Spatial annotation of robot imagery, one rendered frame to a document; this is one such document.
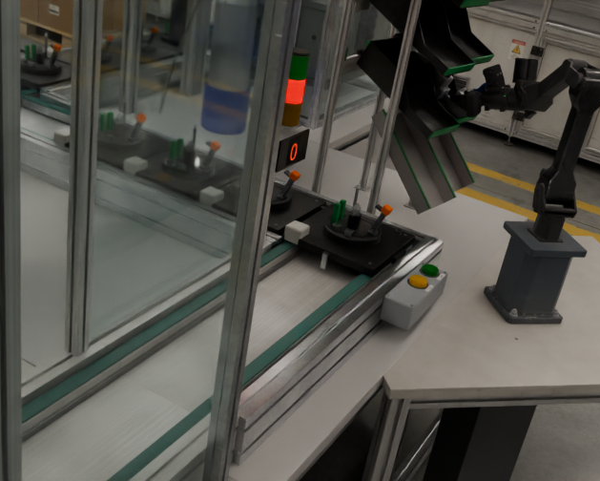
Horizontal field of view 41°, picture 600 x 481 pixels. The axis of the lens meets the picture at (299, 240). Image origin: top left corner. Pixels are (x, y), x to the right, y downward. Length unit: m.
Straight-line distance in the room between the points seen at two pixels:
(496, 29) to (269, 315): 4.56
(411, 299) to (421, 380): 0.18
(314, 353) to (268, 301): 0.25
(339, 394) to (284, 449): 0.20
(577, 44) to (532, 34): 0.31
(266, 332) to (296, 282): 0.22
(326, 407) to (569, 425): 1.82
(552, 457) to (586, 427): 0.27
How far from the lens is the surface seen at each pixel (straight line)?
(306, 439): 1.48
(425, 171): 2.19
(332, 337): 1.57
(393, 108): 2.04
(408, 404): 1.71
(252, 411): 1.36
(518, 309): 1.99
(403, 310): 1.74
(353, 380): 1.64
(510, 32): 6.00
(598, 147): 5.97
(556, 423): 3.24
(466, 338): 1.88
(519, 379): 1.80
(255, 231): 1.02
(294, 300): 1.75
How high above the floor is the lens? 1.82
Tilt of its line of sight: 27 degrees down
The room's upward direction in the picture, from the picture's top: 10 degrees clockwise
